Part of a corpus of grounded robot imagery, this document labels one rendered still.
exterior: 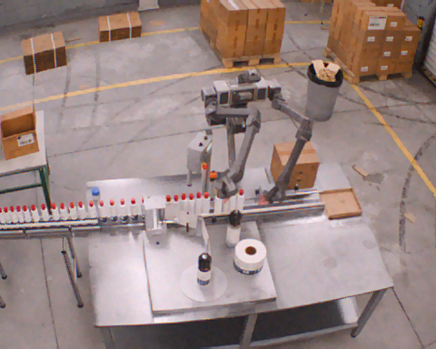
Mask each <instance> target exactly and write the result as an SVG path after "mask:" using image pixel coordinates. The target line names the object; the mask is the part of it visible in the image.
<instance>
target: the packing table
mask: <svg viewBox="0 0 436 349"><path fill-rule="evenodd" d="M35 115H36V124H35V130H36V133H37V140H38V147H39V151H40V152H38V153H34V154H30V155H22V156H18V157H15V158H12V159H8V160H5V153H4V148H3V144H2V142H1V141H0V177H4V176H8V175H16V174H20V173H23V172H28V171H33V170H38V171H39V174H40V180H41V183H37V184H29V185H24V186H22V185H20V186H17V187H12V188H8V189H5V190H0V194H5V193H10V192H17V191H22V190H25V189H29V188H34V187H36V188H37V187H43V189H44V197H45V202H46V205H47V208H48V212H49V215H52V206H51V200H50V189H49V175H50V170H49V163H48V160H47V155H46V153H47V152H46V149H45V119H44V111H38V112H35ZM0 123H1V122H0ZM1 145H2V149H1ZM44 168H45V170H44Z"/></svg>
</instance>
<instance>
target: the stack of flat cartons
mask: <svg viewBox="0 0 436 349"><path fill-rule="evenodd" d="M22 45H23V46H22V47H23V58H24V63H25V74H26V75H32V74H34V73H38V72H43V71H46V70H48V69H53V68H58V67H61V66H63V65H67V60H66V51H65V45H64V38H63V33H62V31H61V32H56V33H52V34H50V35H41V36H38V37H35V38H32V39H31V38H30V39H27V40H23V41H22Z"/></svg>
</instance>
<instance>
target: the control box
mask: <svg viewBox="0 0 436 349"><path fill-rule="evenodd" d="M204 137H205V134H204V133H201V132H199V133H198V134H197V135H196V137H195V138H194V139H193V140H192V142H191V143H190V144H189V145H188V146H187V166H186V168H187V169H190V170H192V171H195V172H197V173H201V172H202V170H203V165H205V164H207V163H208V162H209V160H210V159H211V155H212V153H210V154H209V156H208V157H207V158H206V160H205V156H206V155H207V153H206V146H207V145H208V144H209V143H210V142H211V141H212V140H213V138H212V137H210V136H209V137H207V138H208V140H207V141H205V140H203V139H204ZM201 142H202V143H203V146H202V147H200V146H199V143H201ZM212 142H213V141H212Z"/></svg>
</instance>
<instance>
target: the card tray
mask: <svg viewBox="0 0 436 349"><path fill-rule="evenodd" d="M319 195H320V198H321V200H322V202H325V204H324V205H323V206H324V209H325V211H326V214H327V217H328V219H330V218H338V217H344V216H346V215H355V214H362V211H363V210H362V206H361V204H360V202H359V200H358V197H357V195H356V193H355V192H354V188H353V187H344V188H335V189H325V190H322V193H319Z"/></svg>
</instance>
